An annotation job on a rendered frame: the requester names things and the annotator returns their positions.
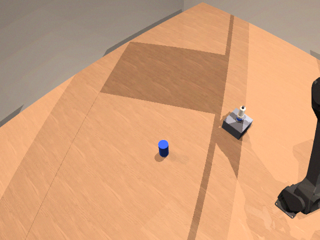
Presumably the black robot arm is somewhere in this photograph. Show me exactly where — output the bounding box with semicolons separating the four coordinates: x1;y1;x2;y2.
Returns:
275;77;320;219

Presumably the white marker with blue band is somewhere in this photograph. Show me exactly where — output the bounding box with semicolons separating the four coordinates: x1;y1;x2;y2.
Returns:
236;105;246;123

